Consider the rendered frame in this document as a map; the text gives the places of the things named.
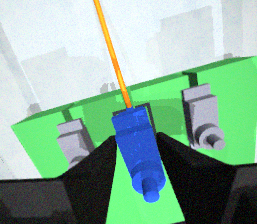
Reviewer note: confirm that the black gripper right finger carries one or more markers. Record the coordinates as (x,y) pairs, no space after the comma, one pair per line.
(207,190)

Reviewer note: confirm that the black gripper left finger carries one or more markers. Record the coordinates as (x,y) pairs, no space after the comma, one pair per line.
(80,195)

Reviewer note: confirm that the green flat deck plate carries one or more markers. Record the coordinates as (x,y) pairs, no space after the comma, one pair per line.
(210,108)

